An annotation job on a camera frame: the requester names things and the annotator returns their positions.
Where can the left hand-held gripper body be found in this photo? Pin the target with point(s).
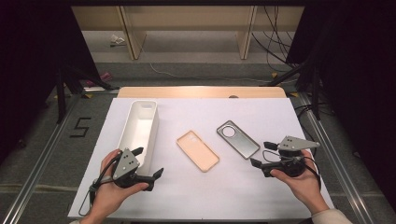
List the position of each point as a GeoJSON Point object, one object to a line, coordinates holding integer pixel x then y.
{"type": "Point", "coordinates": [126, 163]}

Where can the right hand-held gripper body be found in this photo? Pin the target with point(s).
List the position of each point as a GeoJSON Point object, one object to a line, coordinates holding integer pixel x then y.
{"type": "Point", "coordinates": [295, 143]}

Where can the white storage box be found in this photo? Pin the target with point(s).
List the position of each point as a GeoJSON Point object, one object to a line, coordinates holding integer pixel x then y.
{"type": "Point", "coordinates": [140, 127]}

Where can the grey phone case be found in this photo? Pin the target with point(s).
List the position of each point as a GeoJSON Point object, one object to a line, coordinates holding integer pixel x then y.
{"type": "Point", "coordinates": [241, 144]}

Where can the beige phone case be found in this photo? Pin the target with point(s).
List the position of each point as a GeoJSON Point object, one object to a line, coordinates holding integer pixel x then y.
{"type": "Point", "coordinates": [197, 151]}

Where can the person's left hand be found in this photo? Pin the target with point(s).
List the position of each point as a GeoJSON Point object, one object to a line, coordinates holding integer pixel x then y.
{"type": "Point", "coordinates": [107, 196]}

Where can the person's right hand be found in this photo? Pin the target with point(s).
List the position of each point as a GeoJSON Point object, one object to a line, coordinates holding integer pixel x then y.
{"type": "Point", "coordinates": [306, 186]}

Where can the black metal stand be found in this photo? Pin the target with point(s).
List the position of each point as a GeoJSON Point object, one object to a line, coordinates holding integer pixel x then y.
{"type": "Point", "coordinates": [315, 99]}
{"type": "Point", "coordinates": [60, 99]}

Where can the white table sheet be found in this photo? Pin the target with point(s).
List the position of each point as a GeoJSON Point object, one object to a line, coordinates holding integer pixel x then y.
{"type": "Point", "coordinates": [218, 193]}

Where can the yellow floor tape piece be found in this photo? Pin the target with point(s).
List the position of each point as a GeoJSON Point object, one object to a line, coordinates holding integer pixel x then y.
{"type": "Point", "coordinates": [87, 95]}
{"type": "Point", "coordinates": [274, 75]}
{"type": "Point", "coordinates": [294, 94]}

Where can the dark table grommet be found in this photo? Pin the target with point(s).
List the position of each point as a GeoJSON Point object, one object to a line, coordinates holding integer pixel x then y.
{"type": "Point", "coordinates": [233, 96]}

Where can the pink object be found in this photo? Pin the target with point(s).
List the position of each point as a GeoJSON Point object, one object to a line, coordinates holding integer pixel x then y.
{"type": "Point", "coordinates": [106, 76]}

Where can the dark curtain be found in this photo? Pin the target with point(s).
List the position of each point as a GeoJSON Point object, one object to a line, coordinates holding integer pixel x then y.
{"type": "Point", "coordinates": [31, 62]}
{"type": "Point", "coordinates": [358, 77]}

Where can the crumpled white paper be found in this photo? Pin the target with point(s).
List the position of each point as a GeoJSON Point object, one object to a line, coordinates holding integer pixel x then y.
{"type": "Point", "coordinates": [116, 39]}

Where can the light wooden shelf unit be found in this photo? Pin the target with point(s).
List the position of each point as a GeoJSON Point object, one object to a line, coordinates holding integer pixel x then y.
{"type": "Point", "coordinates": [186, 18]}

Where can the metal floor rail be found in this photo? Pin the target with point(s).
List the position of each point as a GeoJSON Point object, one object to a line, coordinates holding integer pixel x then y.
{"type": "Point", "coordinates": [339, 161]}
{"type": "Point", "coordinates": [34, 177]}

